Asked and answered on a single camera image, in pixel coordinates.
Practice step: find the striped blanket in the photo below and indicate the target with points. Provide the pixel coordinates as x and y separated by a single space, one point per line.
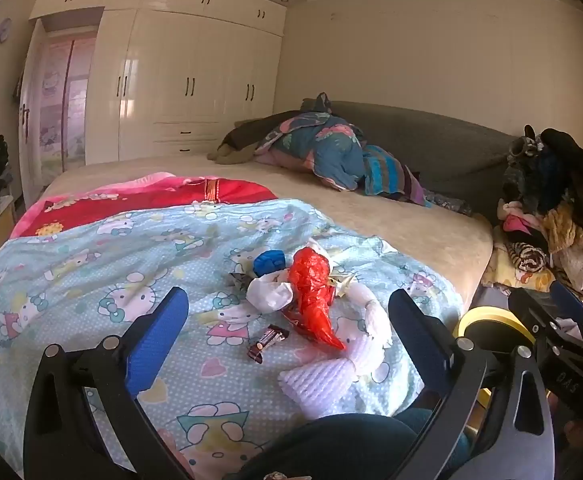
386 170

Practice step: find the yellow rimmed black trash bin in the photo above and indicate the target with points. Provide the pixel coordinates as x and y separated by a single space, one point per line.
491 317

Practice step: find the red pink blanket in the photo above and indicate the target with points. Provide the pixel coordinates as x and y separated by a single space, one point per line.
171 192

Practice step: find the pink cartoon sliding door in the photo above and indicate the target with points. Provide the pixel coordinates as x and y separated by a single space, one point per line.
68 100

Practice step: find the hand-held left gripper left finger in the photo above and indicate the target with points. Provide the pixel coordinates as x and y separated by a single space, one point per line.
155 342

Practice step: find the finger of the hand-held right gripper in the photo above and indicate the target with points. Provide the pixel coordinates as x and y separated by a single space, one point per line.
571 305
531 315

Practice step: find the cream wardrobe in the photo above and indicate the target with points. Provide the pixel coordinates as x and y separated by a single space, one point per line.
181 60

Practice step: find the grey upholstered headboard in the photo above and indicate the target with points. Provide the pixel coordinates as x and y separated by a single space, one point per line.
446 145

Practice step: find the person's dark trouser leg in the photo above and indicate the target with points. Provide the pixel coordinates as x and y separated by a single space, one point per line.
321 445

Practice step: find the white room door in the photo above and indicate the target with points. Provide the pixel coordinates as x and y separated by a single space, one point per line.
28 110

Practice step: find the brown chocolate bar wrapper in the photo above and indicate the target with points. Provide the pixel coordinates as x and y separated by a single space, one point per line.
267 342

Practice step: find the brown folded blanket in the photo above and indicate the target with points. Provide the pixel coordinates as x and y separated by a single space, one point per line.
246 140

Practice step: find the beige bed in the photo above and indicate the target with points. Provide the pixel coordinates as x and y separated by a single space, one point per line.
296 190

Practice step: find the grey patterned cloth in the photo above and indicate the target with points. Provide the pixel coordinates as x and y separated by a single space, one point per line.
451 205

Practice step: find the pile of folded bedding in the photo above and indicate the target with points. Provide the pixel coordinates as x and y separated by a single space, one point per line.
331 150

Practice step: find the white foam net sleeve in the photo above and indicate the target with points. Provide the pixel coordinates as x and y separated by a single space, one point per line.
331 375

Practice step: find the blue wrapper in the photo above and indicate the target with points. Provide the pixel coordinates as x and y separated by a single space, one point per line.
270 261

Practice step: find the pile of clothes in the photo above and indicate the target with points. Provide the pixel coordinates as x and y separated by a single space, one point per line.
561 185

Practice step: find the yellow white wrapper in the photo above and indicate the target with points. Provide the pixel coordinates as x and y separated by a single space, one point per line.
344 280

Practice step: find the light blue cartoon blanket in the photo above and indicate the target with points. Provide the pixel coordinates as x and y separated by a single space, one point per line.
96 270

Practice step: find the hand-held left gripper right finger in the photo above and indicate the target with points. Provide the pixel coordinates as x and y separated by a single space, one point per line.
414 332

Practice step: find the round wall clock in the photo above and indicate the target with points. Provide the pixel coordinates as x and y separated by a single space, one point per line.
3 30

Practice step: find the dark silver wrapper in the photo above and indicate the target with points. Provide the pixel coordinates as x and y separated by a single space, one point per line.
236 278

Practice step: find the red crumpled plastic bag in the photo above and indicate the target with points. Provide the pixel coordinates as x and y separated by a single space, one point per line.
314 290

